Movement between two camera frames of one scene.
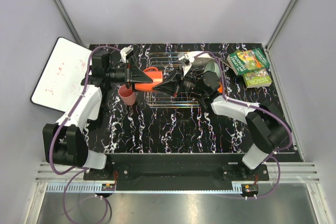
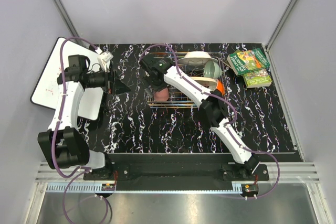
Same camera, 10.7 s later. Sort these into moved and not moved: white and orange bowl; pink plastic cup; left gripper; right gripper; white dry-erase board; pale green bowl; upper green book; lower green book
Moved: right gripper; pink plastic cup; left gripper
Not moved: white and orange bowl; white dry-erase board; pale green bowl; lower green book; upper green book
